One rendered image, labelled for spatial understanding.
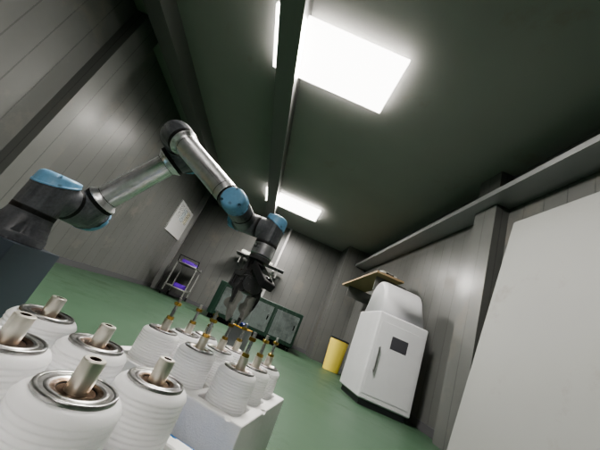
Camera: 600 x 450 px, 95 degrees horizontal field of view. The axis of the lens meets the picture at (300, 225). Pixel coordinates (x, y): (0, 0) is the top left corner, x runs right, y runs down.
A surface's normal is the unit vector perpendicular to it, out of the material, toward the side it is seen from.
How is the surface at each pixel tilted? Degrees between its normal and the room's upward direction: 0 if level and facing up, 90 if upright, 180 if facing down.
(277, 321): 90
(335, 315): 90
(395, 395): 90
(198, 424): 90
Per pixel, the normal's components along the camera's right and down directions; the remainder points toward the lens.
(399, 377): 0.14, -0.31
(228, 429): -0.16, -0.42
